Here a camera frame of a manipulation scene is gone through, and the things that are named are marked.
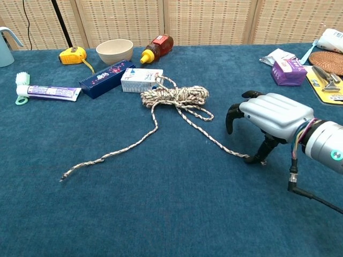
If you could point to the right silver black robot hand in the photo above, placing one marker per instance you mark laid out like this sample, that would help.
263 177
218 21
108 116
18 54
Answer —
276 112

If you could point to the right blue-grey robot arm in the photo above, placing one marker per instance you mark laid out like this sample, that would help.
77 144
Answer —
324 142

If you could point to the purple tissue pack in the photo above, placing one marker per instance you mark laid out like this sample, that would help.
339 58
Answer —
288 73

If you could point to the razor in yellow blister pack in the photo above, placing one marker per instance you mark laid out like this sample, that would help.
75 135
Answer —
329 93

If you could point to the white wipes packet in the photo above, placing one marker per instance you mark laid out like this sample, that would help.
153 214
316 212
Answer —
278 54

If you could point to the light blue toothbrush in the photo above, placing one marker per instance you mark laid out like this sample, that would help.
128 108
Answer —
308 53

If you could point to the round brown woven coaster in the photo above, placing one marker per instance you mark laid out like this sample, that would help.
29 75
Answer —
327 61

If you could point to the white bottle yellow cap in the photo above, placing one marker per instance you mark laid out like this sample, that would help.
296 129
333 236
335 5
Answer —
332 40

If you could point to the bamboo folding screen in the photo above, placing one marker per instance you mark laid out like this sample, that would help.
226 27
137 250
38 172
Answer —
209 21

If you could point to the honey bottle yellow cap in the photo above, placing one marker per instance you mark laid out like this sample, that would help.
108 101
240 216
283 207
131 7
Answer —
158 48

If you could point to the white blue milk carton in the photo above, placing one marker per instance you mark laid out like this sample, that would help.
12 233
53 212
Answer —
139 81

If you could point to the blue felt table cloth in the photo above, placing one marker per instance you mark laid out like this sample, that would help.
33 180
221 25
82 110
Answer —
160 200

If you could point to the beige bowl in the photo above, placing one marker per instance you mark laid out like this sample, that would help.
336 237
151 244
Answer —
115 54

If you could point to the long dark blue box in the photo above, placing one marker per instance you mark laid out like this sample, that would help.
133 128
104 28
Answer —
104 80

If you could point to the yellow tape measure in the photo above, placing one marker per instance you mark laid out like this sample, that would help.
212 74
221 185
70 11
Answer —
72 55

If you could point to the white purple toothpaste tube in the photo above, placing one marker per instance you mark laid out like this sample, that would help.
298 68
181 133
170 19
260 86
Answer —
51 92

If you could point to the black tripod stand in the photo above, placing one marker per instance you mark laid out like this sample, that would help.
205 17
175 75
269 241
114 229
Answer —
60 21

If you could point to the mint green brush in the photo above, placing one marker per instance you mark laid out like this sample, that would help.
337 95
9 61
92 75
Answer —
22 77

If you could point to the white plastic pitcher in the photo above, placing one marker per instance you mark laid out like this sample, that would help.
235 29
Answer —
5 53

